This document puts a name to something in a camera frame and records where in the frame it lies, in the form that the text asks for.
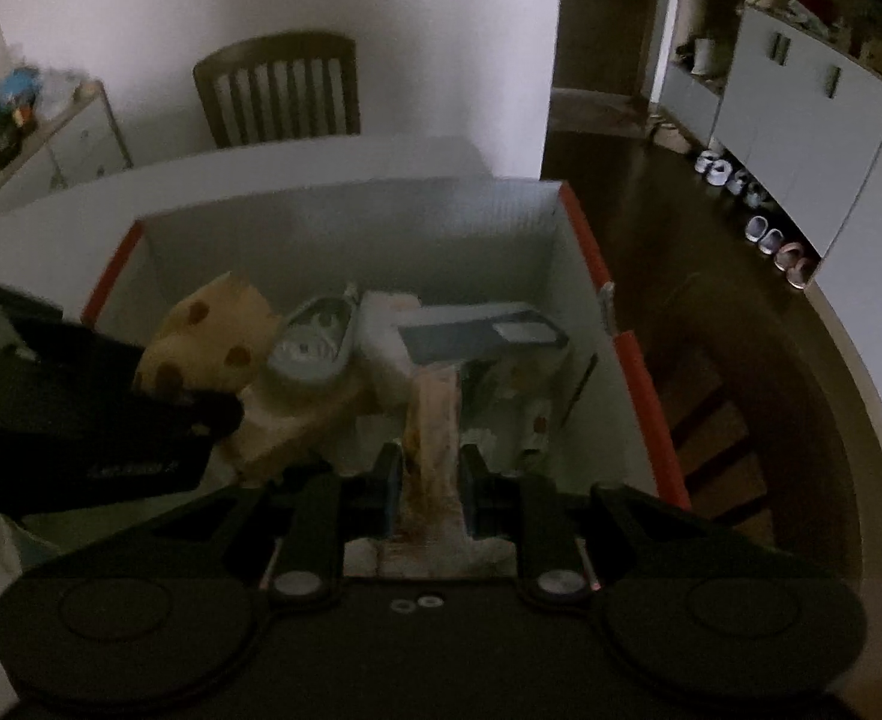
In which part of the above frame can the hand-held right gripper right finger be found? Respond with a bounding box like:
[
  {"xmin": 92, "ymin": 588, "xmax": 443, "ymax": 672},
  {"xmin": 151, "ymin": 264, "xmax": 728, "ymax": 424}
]
[{"xmin": 460, "ymin": 442, "xmax": 813, "ymax": 610}]

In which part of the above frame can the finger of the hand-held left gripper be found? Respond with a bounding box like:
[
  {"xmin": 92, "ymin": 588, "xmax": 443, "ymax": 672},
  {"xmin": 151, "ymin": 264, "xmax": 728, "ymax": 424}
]
[{"xmin": 137, "ymin": 386, "xmax": 245, "ymax": 442}]

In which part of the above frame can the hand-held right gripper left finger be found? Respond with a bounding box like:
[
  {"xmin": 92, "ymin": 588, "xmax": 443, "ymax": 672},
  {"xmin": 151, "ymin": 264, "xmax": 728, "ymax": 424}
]
[{"xmin": 40, "ymin": 442, "xmax": 404, "ymax": 612}]

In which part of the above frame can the yellow spotted plush toy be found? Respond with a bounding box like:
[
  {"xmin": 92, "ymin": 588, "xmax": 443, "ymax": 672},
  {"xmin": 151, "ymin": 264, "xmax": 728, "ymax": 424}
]
[{"xmin": 132, "ymin": 272, "xmax": 286, "ymax": 407}]

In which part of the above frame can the beige snack packet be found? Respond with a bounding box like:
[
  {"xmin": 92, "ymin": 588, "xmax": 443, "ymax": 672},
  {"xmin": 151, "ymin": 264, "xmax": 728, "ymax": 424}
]
[{"xmin": 343, "ymin": 362, "xmax": 518, "ymax": 580}]

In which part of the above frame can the grey and white packet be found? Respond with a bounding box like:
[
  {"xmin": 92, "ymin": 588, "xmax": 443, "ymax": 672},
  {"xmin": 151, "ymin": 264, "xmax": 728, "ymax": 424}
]
[{"xmin": 398, "ymin": 302, "xmax": 571, "ymax": 366}]

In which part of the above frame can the red cardboard box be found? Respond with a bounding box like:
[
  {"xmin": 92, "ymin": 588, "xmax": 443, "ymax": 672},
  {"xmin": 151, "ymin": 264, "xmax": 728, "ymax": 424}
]
[{"xmin": 81, "ymin": 178, "xmax": 694, "ymax": 512}]

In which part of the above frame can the clear plastic wrapper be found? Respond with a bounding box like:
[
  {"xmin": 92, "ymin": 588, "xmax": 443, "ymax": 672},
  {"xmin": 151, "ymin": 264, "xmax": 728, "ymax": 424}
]
[{"xmin": 457, "ymin": 355, "xmax": 584, "ymax": 466}]

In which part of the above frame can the white sideboard cabinet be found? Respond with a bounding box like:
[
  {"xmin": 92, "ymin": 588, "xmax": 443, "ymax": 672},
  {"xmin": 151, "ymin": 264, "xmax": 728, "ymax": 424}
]
[{"xmin": 0, "ymin": 79, "xmax": 133, "ymax": 222}]

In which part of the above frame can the clear plastic bag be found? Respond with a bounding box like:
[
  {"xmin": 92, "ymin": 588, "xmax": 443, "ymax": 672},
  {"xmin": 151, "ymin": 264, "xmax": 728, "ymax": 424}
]
[{"xmin": 36, "ymin": 69, "xmax": 93, "ymax": 121}]

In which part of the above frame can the blue round container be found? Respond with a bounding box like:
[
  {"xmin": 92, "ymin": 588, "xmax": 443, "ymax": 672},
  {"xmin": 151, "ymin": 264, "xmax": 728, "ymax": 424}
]
[{"xmin": 0, "ymin": 67, "xmax": 43, "ymax": 110}]

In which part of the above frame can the dark wooden slatted chair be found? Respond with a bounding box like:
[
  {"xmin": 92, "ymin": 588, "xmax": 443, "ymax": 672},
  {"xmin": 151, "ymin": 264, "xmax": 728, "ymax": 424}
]
[{"xmin": 192, "ymin": 31, "xmax": 362, "ymax": 149}]

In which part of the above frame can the row of shoes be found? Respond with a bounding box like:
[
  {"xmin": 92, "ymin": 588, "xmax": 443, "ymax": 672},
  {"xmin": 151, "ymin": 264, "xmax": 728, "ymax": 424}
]
[{"xmin": 694, "ymin": 148, "xmax": 818, "ymax": 291}]

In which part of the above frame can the dark brown door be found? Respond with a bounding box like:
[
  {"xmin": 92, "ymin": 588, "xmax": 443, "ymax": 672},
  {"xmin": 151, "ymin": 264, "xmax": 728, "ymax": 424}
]
[{"xmin": 553, "ymin": 0, "xmax": 671, "ymax": 98}]

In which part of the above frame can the white wall cabinet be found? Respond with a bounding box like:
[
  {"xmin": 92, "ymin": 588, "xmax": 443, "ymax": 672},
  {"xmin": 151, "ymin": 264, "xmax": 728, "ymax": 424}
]
[{"xmin": 655, "ymin": 0, "xmax": 882, "ymax": 293}]

